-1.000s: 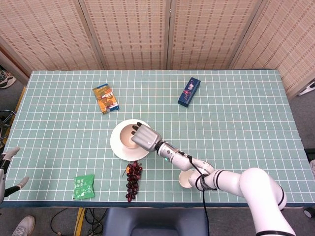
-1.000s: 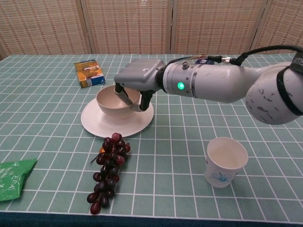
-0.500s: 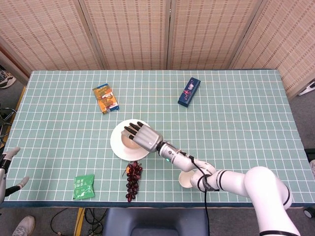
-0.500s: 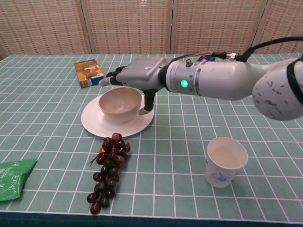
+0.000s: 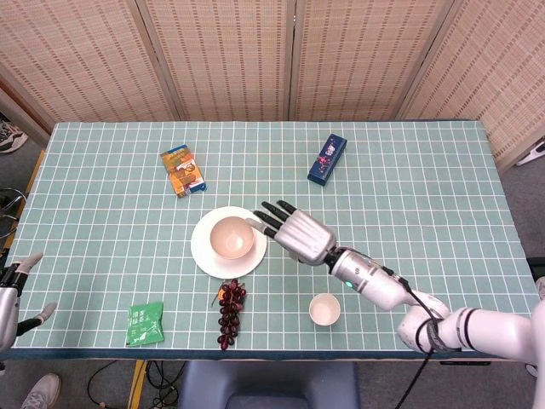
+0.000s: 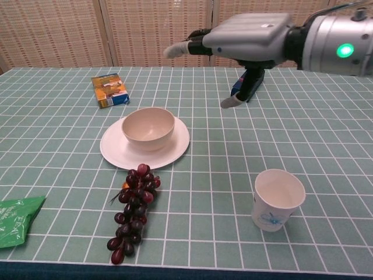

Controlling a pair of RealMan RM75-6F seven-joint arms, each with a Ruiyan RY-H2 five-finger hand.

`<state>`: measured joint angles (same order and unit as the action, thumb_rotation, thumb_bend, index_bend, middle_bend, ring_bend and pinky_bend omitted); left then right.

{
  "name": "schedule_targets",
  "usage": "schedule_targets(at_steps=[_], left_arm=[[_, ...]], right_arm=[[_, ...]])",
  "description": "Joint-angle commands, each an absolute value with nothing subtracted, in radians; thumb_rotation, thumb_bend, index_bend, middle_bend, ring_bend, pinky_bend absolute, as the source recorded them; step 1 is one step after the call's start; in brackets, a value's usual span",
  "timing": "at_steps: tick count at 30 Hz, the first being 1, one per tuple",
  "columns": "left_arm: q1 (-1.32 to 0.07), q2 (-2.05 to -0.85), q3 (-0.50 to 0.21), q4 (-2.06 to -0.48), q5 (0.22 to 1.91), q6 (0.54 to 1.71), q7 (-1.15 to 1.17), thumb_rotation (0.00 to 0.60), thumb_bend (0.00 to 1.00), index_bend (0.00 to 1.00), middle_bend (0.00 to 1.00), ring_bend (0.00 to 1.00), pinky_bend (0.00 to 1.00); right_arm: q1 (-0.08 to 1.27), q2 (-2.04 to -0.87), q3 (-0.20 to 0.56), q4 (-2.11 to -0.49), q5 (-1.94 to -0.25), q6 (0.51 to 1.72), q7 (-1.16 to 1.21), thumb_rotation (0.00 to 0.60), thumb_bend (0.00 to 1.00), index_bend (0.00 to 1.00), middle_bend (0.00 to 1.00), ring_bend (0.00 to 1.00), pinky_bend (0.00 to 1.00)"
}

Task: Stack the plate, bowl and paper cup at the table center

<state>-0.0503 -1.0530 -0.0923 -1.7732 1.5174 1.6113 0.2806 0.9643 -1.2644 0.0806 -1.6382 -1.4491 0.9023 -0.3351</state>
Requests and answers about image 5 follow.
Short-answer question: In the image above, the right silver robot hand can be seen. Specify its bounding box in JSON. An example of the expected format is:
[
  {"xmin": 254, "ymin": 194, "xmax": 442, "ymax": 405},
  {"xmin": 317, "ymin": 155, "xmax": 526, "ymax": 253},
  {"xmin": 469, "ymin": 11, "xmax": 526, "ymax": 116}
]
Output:
[{"xmin": 244, "ymin": 199, "xmax": 336, "ymax": 268}]

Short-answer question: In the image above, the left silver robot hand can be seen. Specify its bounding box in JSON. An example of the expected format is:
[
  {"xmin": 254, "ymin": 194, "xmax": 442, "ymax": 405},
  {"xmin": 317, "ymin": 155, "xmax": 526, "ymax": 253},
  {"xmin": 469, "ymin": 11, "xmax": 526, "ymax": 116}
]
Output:
[{"xmin": 0, "ymin": 251, "xmax": 59, "ymax": 353}]

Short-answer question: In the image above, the beige bowl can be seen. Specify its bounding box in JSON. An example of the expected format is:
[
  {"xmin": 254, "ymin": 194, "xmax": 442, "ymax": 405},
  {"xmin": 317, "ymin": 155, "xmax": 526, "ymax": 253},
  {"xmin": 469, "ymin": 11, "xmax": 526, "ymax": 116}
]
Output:
[{"xmin": 209, "ymin": 216, "xmax": 256, "ymax": 260}]

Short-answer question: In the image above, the white paper cup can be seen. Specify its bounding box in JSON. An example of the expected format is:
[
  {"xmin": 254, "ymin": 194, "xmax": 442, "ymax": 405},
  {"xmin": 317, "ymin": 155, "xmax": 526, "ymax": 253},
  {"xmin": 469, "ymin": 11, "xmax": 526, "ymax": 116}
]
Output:
[{"xmin": 308, "ymin": 292, "xmax": 341, "ymax": 327}]

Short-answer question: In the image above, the white round plate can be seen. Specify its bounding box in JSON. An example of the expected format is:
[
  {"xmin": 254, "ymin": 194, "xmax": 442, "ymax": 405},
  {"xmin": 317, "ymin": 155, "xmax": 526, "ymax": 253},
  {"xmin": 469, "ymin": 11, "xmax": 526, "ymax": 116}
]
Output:
[{"xmin": 190, "ymin": 205, "xmax": 268, "ymax": 279}]

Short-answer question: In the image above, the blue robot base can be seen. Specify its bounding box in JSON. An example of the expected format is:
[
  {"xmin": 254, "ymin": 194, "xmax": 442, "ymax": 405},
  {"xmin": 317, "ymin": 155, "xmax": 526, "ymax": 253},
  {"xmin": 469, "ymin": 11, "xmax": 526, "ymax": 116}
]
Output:
[{"xmin": 177, "ymin": 360, "xmax": 361, "ymax": 409}]

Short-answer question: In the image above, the dark blue long box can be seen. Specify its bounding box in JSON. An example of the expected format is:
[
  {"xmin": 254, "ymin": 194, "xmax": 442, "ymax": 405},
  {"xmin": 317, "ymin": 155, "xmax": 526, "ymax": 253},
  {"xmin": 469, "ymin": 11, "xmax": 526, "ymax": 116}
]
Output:
[{"xmin": 307, "ymin": 133, "xmax": 348, "ymax": 187}]

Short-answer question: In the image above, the grey sneaker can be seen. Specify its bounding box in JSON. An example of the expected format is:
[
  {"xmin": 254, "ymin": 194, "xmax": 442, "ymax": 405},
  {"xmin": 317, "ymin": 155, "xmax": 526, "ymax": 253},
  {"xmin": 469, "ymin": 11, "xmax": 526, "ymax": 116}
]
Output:
[{"xmin": 20, "ymin": 372, "xmax": 62, "ymax": 409}]

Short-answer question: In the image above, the chrome stool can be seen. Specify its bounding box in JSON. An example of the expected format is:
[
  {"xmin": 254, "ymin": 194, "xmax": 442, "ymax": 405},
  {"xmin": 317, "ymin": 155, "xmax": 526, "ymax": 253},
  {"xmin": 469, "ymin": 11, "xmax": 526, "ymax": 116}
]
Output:
[{"xmin": 0, "ymin": 187, "xmax": 29, "ymax": 239}]

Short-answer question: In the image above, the dark red grape bunch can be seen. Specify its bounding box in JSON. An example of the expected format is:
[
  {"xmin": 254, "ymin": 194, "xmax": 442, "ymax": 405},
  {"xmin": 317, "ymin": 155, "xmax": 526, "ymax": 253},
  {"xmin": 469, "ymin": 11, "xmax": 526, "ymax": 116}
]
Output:
[{"xmin": 211, "ymin": 279, "xmax": 248, "ymax": 352}]

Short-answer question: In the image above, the green grid tablecloth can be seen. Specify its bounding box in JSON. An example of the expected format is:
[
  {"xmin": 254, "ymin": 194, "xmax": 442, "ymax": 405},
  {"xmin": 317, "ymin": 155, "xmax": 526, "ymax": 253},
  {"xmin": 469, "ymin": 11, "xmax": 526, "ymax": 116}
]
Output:
[{"xmin": 0, "ymin": 119, "xmax": 537, "ymax": 361}]

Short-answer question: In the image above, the orange snack box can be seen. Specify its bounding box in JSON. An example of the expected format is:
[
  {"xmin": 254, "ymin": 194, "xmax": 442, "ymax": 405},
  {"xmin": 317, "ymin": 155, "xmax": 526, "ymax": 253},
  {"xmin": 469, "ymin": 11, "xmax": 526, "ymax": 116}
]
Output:
[{"xmin": 159, "ymin": 145, "xmax": 209, "ymax": 199}]

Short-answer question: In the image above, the green tea packet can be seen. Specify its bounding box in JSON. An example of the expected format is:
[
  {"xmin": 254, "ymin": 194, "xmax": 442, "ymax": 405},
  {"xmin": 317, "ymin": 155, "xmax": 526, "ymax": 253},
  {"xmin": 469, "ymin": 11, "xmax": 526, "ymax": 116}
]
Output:
[{"xmin": 125, "ymin": 301, "xmax": 165, "ymax": 349}]

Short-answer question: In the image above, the black and white sneaker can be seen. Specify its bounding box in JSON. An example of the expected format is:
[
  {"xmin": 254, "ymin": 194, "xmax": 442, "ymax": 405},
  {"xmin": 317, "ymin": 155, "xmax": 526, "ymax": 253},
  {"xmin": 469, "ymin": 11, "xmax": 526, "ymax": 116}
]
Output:
[{"xmin": 0, "ymin": 120, "xmax": 29, "ymax": 154}]

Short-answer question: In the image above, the bamboo folding screen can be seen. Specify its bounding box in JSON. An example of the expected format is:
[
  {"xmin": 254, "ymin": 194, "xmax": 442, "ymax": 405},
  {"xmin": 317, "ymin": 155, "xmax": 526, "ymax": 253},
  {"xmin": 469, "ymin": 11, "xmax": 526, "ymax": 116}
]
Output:
[{"xmin": 0, "ymin": 0, "xmax": 545, "ymax": 171}]

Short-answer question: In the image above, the white stand foot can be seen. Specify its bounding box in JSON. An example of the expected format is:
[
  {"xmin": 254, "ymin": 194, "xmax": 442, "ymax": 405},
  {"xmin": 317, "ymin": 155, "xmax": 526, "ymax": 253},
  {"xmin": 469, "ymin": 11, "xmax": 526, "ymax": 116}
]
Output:
[{"xmin": 516, "ymin": 140, "xmax": 545, "ymax": 167}]

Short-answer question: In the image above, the black floor cable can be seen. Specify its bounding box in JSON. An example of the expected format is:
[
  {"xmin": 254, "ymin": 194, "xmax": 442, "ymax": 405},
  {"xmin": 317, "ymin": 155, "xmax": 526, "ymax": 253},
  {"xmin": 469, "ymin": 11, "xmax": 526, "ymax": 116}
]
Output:
[{"xmin": 87, "ymin": 360, "xmax": 180, "ymax": 409}]

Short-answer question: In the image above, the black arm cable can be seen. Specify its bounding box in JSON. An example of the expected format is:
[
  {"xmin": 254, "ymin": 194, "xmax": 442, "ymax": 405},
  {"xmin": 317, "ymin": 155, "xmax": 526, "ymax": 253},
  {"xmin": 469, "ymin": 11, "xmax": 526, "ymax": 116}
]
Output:
[{"xmin": 381, "ymin": 266, "xmax": 463, "ymax": 409}]

